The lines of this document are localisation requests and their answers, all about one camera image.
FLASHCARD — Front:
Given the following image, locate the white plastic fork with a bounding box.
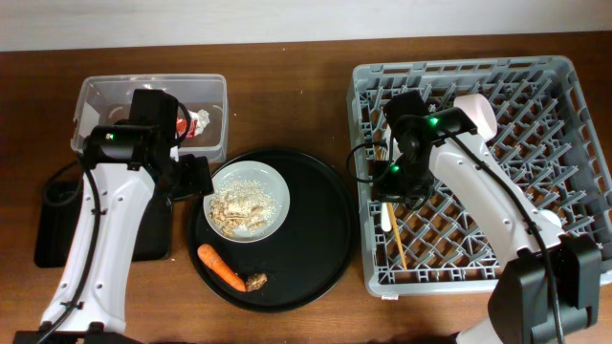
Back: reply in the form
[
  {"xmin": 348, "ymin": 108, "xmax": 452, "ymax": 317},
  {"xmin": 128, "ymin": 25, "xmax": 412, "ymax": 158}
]
[{"xmin": 381, "ymin": 203, "xmax": 392, "ymax": 232}]

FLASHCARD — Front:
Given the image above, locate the red snack wrapper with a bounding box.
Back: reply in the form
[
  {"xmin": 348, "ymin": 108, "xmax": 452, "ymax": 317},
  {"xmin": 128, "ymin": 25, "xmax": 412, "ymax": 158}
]
[{"xmin": 176, "ymin": 118, "xmax": 198, "ymax": 139}]

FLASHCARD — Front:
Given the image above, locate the white tissue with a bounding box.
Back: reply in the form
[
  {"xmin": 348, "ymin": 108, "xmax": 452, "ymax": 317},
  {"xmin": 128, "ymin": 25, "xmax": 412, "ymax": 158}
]
[{"xmin": 187, "ymin": 109, "xmax": 210, "ymax": 138}]

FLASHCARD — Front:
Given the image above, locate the wooden chopstick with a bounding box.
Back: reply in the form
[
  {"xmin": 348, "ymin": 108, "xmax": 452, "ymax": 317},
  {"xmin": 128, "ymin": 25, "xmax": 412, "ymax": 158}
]
[{"xmin": 386, "ymin": 203, "xmax": 407, "ymax": 270}]

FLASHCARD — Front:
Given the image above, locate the grey plate with food scraps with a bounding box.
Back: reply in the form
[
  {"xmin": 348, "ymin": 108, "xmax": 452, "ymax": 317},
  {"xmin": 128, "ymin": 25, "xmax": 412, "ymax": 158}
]
[{"xmin": 203, "ymin": 161, "xmax": 291, "ymax": 244}]

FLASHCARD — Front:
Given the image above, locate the orange carrot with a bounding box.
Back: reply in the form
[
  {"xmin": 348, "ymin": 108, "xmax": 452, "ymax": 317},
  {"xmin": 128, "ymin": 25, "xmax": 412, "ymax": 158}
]
[{"xmin": 197, "ymin": 244, "xmax": 247, "ymax": 292}]

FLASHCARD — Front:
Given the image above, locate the pink saucer plate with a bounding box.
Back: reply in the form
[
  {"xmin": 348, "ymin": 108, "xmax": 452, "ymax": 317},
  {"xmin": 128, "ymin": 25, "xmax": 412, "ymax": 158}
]
[{"xmin": 453, "ymin": 94, "xmax": 497, "ymax": 141}]

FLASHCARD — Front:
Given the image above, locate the cream plastic cup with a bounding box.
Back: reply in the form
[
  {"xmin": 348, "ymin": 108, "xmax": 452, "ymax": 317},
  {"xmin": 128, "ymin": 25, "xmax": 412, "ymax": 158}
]
[{"xmin": 540, "ymin": 209, "xmax": 562, "ymax": 227}]

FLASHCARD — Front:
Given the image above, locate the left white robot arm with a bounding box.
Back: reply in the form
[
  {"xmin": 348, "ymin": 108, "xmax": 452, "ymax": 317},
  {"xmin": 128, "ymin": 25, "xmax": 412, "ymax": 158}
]
[{"xmin": 13, "ymin": 89, "xmax": 214, "ymax": 344}]

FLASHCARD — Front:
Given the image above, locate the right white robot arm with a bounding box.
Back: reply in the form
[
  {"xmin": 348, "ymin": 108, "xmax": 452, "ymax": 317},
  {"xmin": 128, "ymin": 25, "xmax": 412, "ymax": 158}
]
[{"xmin": 374, "ymin": 91, "xmax": 601, "ymax": 343}]

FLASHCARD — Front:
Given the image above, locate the grey dishwasher rack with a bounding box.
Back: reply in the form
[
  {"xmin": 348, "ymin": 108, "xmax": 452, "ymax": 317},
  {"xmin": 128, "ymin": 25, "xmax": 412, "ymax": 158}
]
[{"xmin": 347, "ymin": 56, "xmax": 611, "ymax": 299}]

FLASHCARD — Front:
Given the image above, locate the clear plastic bin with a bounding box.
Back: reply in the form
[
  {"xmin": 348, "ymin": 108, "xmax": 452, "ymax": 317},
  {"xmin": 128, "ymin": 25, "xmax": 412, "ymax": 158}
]
[{"xmin": 71, "ymin": 74, "xmax": 229, "ymax": 163}]

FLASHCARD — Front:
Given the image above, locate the brown food chunk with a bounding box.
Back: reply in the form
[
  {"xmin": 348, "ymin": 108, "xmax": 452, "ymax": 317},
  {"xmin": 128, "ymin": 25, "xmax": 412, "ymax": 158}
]
[{"xmin": 245, "ymin": 273, "xmax": 268, "ymax": 291}]

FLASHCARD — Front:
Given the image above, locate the round black serving tray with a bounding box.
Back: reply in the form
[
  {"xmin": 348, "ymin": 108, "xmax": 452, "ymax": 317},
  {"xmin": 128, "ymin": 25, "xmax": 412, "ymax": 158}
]
[{"xmin": 186, "ymin": 148, "xmax": 360, "ymax": 312}]

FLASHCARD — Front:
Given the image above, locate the black rectangular tray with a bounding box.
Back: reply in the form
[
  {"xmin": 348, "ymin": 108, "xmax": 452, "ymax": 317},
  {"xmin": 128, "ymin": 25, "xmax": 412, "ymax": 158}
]
[{"xmin": 33, "ymin": 192, "xmax": 173, "ymax": 269}]

